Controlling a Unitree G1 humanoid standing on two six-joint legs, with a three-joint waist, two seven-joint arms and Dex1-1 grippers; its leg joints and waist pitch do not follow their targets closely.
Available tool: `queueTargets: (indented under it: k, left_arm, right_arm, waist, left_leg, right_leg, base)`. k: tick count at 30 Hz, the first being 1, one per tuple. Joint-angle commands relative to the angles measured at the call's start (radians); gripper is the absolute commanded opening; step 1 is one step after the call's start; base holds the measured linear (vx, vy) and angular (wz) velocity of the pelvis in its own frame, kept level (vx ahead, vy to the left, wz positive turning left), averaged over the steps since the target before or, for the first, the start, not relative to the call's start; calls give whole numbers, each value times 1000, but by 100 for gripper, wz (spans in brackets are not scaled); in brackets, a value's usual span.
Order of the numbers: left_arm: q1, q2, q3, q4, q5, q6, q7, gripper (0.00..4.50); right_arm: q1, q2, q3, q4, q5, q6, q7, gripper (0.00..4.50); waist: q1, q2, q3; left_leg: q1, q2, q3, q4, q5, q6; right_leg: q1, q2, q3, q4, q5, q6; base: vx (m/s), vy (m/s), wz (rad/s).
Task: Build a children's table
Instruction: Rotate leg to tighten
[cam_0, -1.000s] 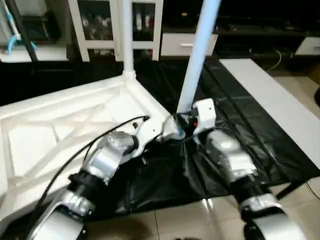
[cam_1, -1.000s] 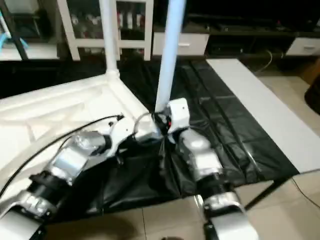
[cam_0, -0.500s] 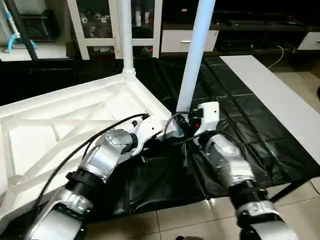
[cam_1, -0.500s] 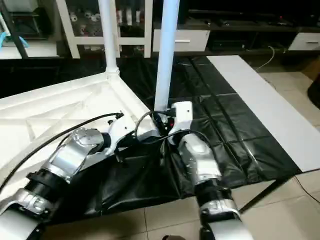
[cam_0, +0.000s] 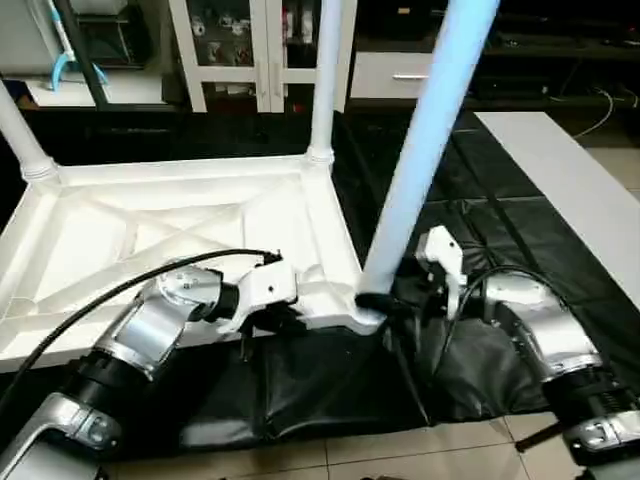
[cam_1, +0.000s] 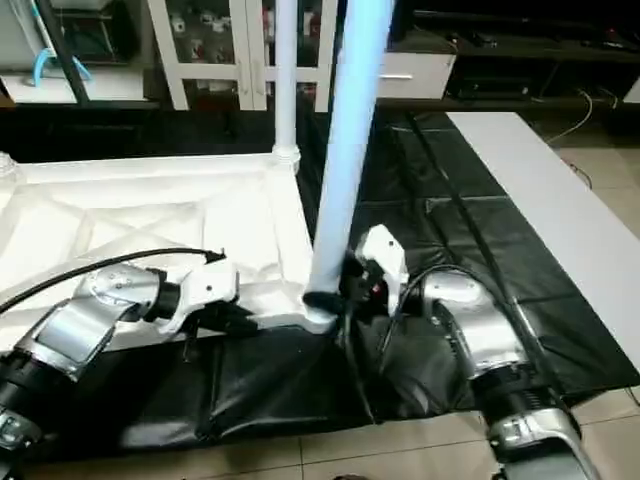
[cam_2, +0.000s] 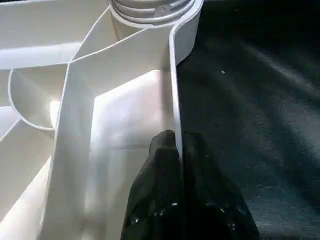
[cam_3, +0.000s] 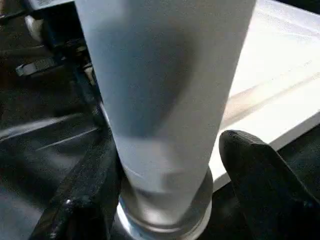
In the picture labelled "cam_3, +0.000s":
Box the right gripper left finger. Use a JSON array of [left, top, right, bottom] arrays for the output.
[[29, 127, 123, 240]]

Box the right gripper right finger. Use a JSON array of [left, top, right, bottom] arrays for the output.
[[218, 130, 320, 240]]

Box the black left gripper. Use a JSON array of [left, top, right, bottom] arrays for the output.
[[42, 5, 108, 127]]

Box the white plastic table top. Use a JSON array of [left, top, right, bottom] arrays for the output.
[[207, 0, 320, 192]]

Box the white plastic table leg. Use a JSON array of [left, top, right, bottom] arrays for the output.
[[72, 0, 257, 240]]

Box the black work mat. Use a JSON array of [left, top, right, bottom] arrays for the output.
[[0, 20, 320, 240]]

